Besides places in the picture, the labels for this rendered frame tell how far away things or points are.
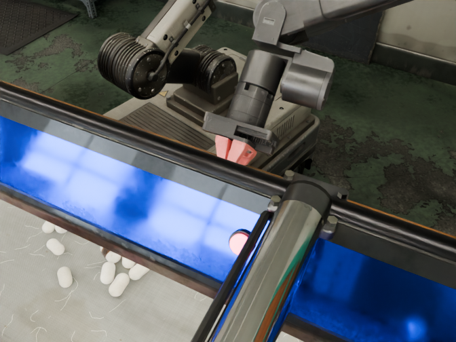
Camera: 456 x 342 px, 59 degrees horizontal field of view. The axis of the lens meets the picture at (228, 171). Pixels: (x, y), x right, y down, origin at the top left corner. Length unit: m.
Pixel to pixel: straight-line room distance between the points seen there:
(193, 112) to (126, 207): 1.02
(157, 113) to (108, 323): 0.83
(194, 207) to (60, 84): 2.23
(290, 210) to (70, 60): 2.49
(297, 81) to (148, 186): 0.37
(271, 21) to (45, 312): 0.49
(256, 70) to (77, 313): 0.41
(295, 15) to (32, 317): 0.53
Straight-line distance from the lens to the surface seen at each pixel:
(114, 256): 0.61
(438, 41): 2.47
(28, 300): 0.64
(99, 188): 0.25
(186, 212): 0.22
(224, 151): 0.56
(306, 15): 0.58
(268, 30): 0.58
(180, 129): 1.22
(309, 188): 0.19
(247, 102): 0.56
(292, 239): 0.17
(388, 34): 2.51
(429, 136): 2.14
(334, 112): 2.12
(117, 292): 0.59
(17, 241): 0.71
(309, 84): 0.56
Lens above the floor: 1.26
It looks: 46 degrees down
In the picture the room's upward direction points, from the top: straight up
